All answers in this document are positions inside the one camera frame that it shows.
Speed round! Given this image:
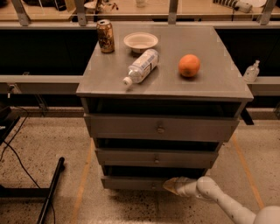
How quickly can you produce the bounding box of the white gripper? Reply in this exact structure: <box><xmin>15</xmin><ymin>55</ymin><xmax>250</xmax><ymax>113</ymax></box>
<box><xmin>163</xmin><ymin>177</ymin><xmax>199</xmax><ymax>197</ymax></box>

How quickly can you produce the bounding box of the grey wooden drawer cabinet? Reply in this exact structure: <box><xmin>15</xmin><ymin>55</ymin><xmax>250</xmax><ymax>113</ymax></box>
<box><xmin>75</xmin><ymin>25</ymin><xmax>254</xmax><ymax>179</ymax></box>

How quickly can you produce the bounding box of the black floor cable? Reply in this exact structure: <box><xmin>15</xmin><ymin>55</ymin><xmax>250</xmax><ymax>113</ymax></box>
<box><xmin>0</xmin><ymin>106</ymin><xmax>56</xmax><ymax>224</ymax></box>

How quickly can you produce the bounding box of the grey metal railing frame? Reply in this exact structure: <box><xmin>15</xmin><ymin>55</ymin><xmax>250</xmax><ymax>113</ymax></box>
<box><xmin>0</xmin><ymin>0</ymin><xmax>280</xmax><ymax>97</ymax></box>

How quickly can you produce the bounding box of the grey top drawer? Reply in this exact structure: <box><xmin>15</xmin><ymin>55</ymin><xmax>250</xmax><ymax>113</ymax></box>
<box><xmin>85</xmin><ymin>114</ymin><xmax>239</xmax><ymax>142</ymax></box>

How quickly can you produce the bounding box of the grey drawer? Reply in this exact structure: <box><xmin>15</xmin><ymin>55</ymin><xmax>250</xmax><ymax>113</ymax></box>
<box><xmin>85</xmin><ymin>114</ymin><xmax>239</xmax><ymax>142</ymax></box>
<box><xmin>101</xmin><ymin>165</ymin><xmax>208</xmax><ymax>192</ymax></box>
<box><xmin>95</xmin><ymin>148</ymin><xmax>218</xmax><ymax>169</ymax></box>

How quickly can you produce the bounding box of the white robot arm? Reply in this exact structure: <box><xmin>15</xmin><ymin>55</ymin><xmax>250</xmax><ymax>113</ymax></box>
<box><xmin>163</xmin><ymin>176</ymin><xmax>280</xmax><ymax>224</ymax></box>

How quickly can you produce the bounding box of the grey bottom drawer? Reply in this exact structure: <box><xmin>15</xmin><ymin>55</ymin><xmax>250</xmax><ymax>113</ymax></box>
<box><xmin>101</xmin><ymin>165</ymin><xmax>208</xmax><ymax>192</ymax></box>

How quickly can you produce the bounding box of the clear plastic water bottle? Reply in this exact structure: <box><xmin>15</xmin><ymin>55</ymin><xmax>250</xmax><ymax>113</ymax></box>
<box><xmin>122</xmin><ymin>49</ymin><xmax>159</xmax><ymax>87</ymax></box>

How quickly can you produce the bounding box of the white shallow bowl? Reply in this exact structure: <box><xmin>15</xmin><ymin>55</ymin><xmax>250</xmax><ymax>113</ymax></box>
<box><xmin>123</xmin><ymin>32</ymin><xmax>158</xmax><ymax>53</ymax></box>

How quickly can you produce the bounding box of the clear hand sanitizer bottle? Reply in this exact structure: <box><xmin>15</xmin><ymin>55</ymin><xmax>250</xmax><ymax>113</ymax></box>
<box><xmin>243</xmin><ymin>60</ymin><xmax>260</xmax><ymax>82</ymax></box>

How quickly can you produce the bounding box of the black stand leg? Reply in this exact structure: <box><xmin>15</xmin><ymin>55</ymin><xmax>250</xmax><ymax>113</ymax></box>
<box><xmin>0</xmin><ymin>157</ymin><xmax>65</xmax><ymax>224</ymax></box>

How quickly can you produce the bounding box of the gold soda can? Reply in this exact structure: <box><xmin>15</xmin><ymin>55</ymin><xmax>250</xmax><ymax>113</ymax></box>
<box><xmin>96</xmin><ymin>19</ymin><xmax>115</xmax><ymax>53</ymax></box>

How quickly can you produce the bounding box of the grey middle drawer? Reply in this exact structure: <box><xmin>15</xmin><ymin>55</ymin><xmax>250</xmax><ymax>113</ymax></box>
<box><xmin>95</xmin><ymin>148</ymin><xmax>218</xmax><ymax>169</ymax></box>

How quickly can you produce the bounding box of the orange fruit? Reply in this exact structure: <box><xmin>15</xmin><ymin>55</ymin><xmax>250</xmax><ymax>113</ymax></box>
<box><xmin>178</xmin><ymin>54</ymin><xmax>200</xmax><ymax>77</ymax></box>

